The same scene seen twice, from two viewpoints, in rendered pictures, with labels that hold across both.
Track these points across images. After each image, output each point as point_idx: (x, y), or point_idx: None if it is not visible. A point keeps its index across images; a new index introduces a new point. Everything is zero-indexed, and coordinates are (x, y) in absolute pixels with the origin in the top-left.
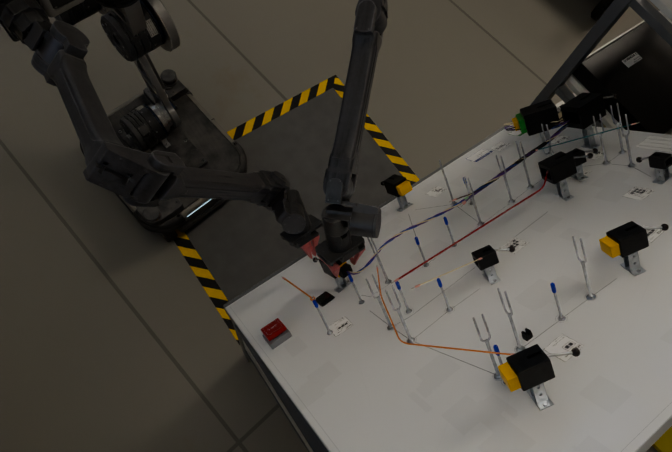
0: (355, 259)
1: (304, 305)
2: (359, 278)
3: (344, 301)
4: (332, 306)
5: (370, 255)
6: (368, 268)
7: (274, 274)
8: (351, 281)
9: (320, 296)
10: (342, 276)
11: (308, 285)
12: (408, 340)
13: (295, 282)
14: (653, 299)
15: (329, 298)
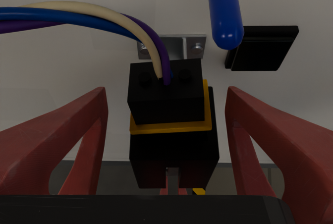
0: (83, 115)
1: (302, 74)
2: (102, 31)
3: None
4: None
5: (16, 81)
6: (47, 44)
7: (224, 164)
8: None
9: (261, 66)
10: (201, 73)
11: (221, 114)
12: None
13: (226, 135)
14: None
15: (255, 36)
